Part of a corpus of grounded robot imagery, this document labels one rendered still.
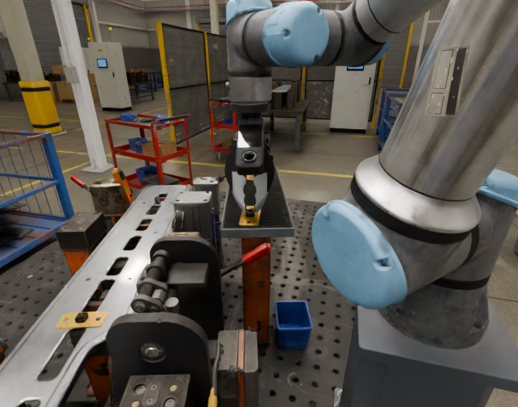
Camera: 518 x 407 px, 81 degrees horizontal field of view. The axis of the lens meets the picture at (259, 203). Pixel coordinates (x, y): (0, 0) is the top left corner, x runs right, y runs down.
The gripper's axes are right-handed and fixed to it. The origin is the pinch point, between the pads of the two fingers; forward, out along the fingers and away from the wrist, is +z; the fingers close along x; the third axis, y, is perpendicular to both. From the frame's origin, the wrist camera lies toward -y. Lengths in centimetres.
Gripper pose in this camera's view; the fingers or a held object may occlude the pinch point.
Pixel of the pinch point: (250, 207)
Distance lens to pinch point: 60.6
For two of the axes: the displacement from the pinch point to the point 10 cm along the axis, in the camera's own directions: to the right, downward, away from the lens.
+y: 0.7, -4.2, 9.0
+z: 0.0, 9.1, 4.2
